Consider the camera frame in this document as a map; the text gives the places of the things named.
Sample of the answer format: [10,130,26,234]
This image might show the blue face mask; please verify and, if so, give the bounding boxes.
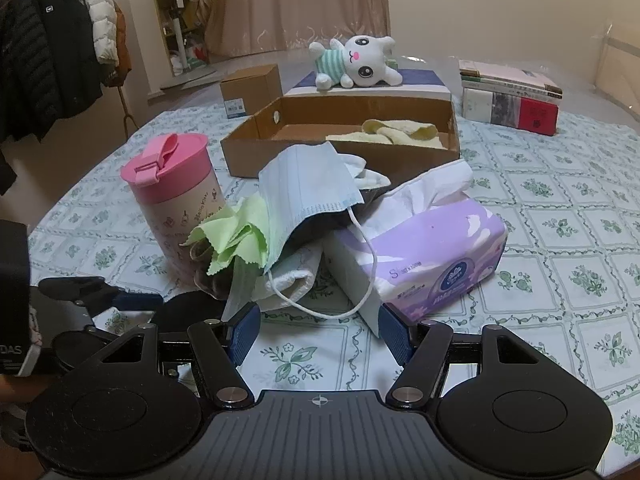
[222,141,379,321]

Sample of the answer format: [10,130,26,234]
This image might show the light green cloth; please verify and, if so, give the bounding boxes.
[182,195,273,277]

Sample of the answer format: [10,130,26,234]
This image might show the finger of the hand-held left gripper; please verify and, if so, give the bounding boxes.
[37,275,166,313]
[150,291,233,330]

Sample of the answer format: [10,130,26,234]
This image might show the green spine book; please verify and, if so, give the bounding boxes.
[460,76,563,98]

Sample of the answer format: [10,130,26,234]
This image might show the brown fuzzy cloth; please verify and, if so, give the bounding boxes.
[192,180,396,302]

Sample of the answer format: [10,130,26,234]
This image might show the pink lidded cup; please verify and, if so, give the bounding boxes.
[120,133,228,281]

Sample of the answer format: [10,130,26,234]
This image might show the small closed cardboard box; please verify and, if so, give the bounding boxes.
[220,64,284,120]

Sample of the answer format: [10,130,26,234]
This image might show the pale yellow towel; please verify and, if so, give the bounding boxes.
[326,119,446,150]

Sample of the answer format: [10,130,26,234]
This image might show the white plush toy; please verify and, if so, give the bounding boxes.
[308,35,404,92]

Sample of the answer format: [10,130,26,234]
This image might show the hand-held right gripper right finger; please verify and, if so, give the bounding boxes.
[377,304,546,409]

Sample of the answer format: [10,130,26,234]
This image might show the gold clothes rack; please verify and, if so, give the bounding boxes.
[0,0,140,142]

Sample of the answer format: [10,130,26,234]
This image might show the white sock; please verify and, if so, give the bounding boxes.
[251,247,327,314]

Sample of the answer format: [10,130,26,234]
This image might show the white spine book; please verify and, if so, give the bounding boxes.
[461,81,562,106]

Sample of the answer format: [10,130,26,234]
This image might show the white pole stand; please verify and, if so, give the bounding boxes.
[169,7,191,72]

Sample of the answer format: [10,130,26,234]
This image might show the beige curtain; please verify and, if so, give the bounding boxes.
[204,0,391,57]

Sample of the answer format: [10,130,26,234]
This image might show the orange brown jacket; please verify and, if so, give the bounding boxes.
[102,0,132,89]

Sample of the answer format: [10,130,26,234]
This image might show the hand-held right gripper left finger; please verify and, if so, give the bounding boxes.
[92,306,262,409]

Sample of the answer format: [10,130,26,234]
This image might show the thick white and red book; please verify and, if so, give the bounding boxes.
[461,87,560,137]

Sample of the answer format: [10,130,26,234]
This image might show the white and blue flat box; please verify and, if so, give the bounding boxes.
[283,66,452,104]

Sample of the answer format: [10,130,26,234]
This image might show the purple tissue pack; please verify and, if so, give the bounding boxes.
[322,160,509,337]

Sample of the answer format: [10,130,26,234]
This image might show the white puffer jacket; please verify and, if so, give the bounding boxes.
[65,0,119,66]

